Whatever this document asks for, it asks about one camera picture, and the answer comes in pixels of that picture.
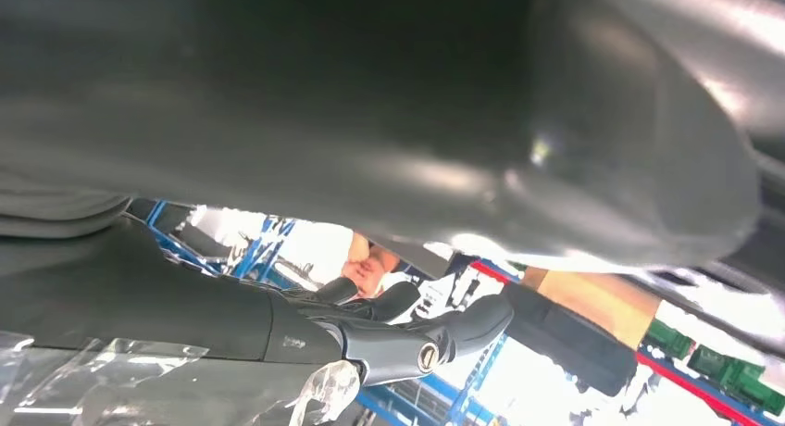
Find cardboard box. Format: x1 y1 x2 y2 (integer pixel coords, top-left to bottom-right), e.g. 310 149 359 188
524 265 662 351

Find green plastic crate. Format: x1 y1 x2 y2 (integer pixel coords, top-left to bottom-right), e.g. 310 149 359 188
642 317 785 417

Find person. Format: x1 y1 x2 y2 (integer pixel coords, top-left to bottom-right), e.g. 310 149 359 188
276 223 403 300

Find black carry case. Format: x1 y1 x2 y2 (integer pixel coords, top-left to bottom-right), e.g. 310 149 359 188
503 282 639 398

